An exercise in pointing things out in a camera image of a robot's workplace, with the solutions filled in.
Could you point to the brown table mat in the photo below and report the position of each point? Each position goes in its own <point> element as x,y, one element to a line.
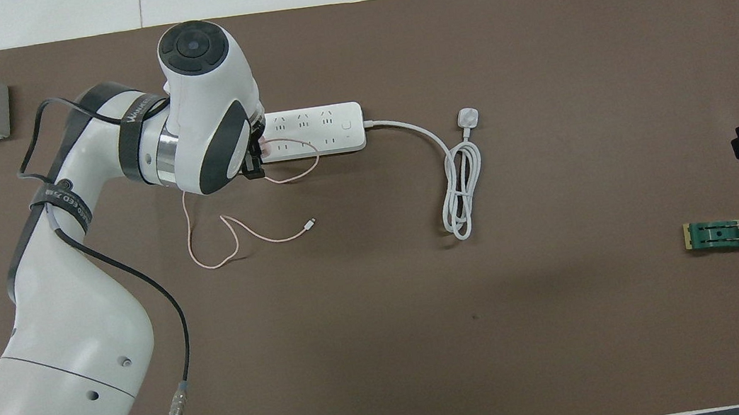
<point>432,356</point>

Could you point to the pink usb charger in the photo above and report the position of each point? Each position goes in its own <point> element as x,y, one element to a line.
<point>266,149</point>

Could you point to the white power strip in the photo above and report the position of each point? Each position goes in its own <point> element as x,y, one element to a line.
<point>331,130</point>

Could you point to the green knife switch yellow base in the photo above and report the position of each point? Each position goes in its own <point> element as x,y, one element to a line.
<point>723,235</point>

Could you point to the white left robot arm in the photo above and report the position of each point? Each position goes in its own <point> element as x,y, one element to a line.
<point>72,332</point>

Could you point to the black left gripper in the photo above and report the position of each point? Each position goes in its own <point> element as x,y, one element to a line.
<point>258,136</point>

